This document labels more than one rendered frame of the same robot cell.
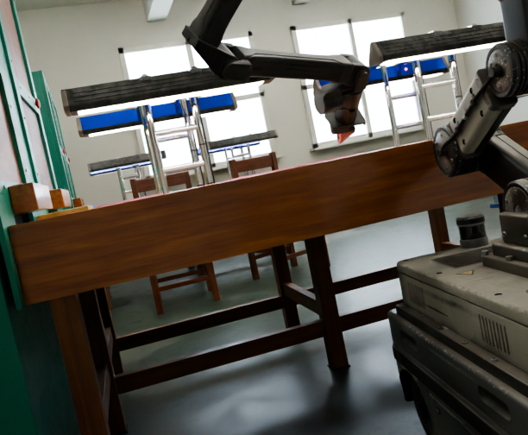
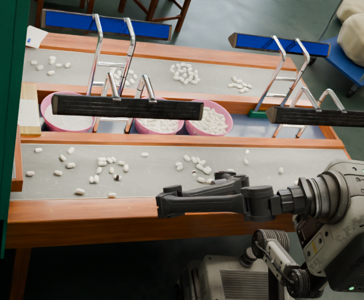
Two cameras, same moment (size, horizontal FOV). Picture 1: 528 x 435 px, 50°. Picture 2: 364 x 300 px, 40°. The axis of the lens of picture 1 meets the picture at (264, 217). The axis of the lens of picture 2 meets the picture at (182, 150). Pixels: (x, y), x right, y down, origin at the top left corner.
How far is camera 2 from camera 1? 1.68 m
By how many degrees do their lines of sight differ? 42
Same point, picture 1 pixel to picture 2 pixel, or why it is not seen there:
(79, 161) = not seen: outside the picture
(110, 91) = (89, 106)
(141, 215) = (85, 224)
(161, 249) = (88, 237)
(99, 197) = not seen: outside the picture
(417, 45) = (300, 118)
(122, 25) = not seen: outside the picture
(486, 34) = (345, 120)
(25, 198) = (15, 186)
